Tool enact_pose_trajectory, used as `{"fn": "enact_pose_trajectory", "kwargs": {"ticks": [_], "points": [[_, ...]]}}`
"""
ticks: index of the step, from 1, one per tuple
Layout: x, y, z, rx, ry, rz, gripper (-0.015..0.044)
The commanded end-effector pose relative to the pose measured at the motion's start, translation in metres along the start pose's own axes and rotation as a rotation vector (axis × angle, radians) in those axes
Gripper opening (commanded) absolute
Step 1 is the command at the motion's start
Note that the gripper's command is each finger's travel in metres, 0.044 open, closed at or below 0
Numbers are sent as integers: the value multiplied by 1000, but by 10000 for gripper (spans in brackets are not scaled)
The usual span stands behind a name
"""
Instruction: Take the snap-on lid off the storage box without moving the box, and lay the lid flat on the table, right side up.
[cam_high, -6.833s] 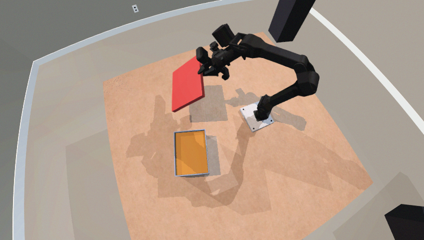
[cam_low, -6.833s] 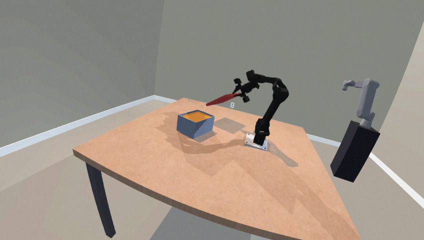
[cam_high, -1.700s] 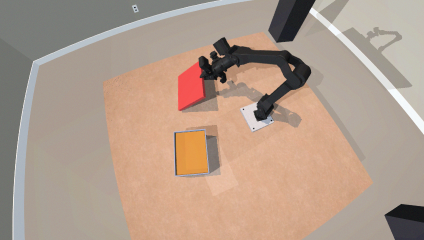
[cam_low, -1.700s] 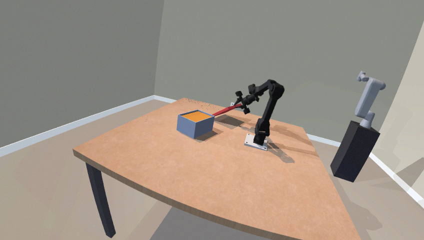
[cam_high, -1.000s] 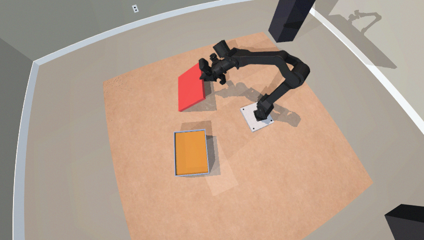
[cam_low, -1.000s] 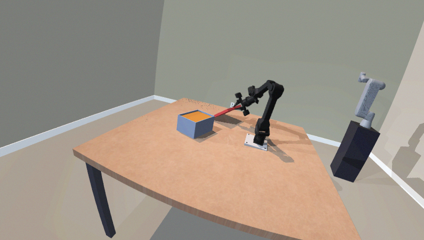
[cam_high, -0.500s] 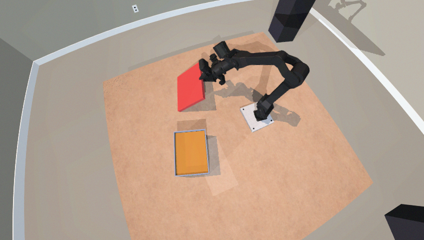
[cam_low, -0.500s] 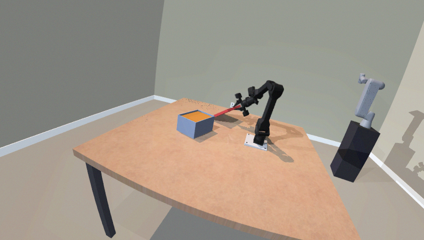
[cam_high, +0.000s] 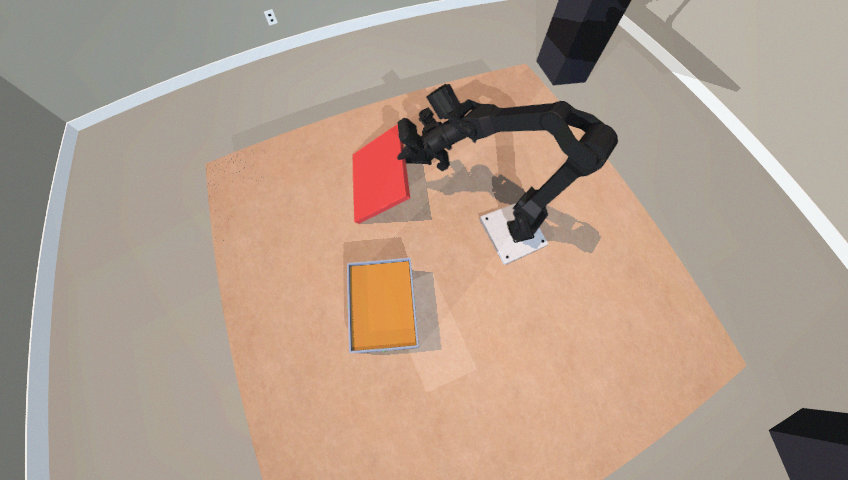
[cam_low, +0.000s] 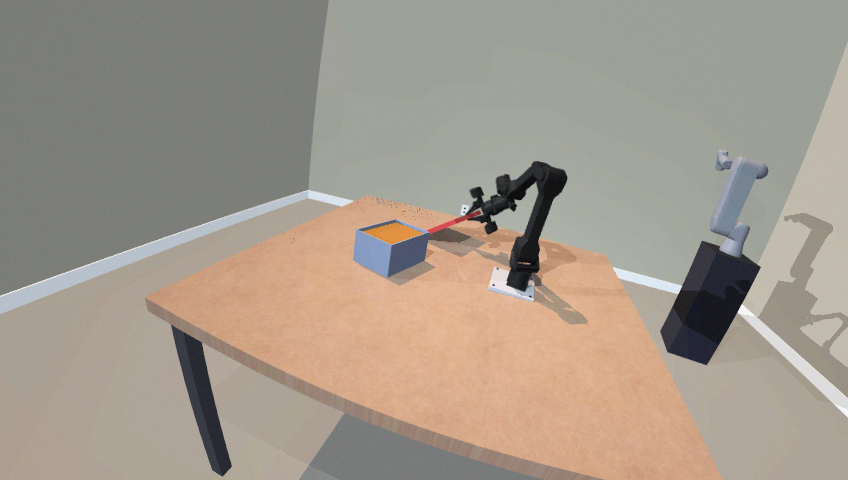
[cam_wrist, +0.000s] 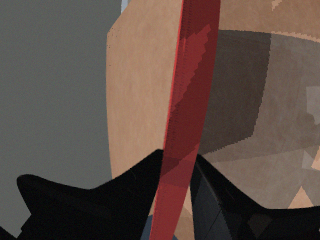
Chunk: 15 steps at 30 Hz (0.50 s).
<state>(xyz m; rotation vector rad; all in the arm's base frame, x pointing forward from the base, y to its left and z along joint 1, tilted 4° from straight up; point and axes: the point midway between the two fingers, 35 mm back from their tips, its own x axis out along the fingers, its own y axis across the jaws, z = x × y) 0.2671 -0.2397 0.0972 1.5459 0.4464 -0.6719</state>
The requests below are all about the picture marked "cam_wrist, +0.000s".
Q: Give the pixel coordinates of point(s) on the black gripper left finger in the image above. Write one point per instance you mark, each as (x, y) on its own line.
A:
(116, 210)

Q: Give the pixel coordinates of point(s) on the red rectangular lid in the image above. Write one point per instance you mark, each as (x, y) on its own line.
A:
(188, 103)

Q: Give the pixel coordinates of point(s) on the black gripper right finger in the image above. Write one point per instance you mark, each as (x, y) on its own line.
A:
(223, 212)

